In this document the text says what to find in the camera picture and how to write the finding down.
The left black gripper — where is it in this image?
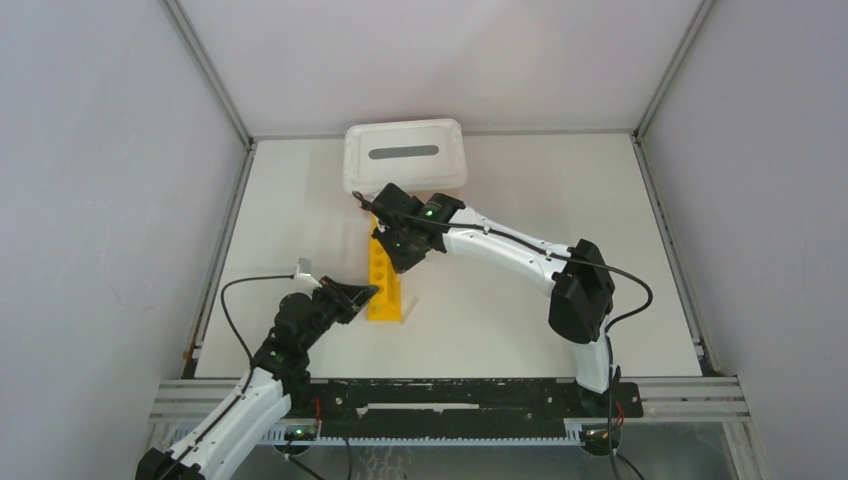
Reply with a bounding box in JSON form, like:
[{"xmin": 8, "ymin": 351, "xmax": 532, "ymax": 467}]
[{"xmin": 300, "ymin": 276, "xmax": 378, "ymax": 351}]

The yellow test tube rack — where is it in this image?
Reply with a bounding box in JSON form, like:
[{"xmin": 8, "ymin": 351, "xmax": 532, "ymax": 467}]
[{"xmin": 366, "ymin": 216, "xmax": 403, "ymax": 323}]

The clear tube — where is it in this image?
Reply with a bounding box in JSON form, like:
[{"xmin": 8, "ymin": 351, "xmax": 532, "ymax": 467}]
[{"xmin": 401, "ymin": 297, "xmax": 420, "ymax": 323}]

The pink plastic storage bin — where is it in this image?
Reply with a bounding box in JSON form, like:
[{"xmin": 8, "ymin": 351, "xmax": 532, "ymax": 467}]
[{"xmin": 428, "ymin": 191, "xmax": 465, "ymax": 209}]

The translucent white bin lid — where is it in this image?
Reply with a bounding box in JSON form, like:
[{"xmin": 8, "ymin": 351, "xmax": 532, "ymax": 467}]
[{"xmin": 343, "ymin": 118, "xmax": 468, "ymax": 194}]

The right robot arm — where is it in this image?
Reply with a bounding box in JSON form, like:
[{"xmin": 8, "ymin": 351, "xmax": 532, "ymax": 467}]
[{"xmin": 354, "ymin": 183, "xmax": 618, "ymax": 416}]

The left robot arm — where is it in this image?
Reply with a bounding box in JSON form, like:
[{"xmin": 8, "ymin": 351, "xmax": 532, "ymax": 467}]
[{"xmin": 135, "ymin": 276, "xmax": 380, "ymax": 479}]

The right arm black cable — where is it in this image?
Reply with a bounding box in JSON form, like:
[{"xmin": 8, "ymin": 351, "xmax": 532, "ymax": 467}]
[{"xmin": 352, "ymin": 191, "xmax": 655, "ymax": 425}]

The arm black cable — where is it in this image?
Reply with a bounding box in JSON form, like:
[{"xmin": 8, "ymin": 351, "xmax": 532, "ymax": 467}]
[
  {"xmin": 352, "ymin": 191, "xmax": 655, "ymax": 425},
  {"xmin": 158, "ymin": 275, "xmax": 296, "ymax": 480}
]

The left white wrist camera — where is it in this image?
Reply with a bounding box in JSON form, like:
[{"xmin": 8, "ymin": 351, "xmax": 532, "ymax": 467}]
[{"xmin": 292, "ymin": 258, "xmax": 321, "ymax": 289}]

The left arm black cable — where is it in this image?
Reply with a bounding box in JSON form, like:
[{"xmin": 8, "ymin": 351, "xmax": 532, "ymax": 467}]
[{"xmin": 158, "ymin": 275, "xmax": 296, "ymax": 480}]

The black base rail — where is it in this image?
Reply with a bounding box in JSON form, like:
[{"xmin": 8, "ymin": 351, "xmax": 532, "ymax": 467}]
[{"xmin": 250, "ymin": 377, "xmax": 644, "ymax": 444}]

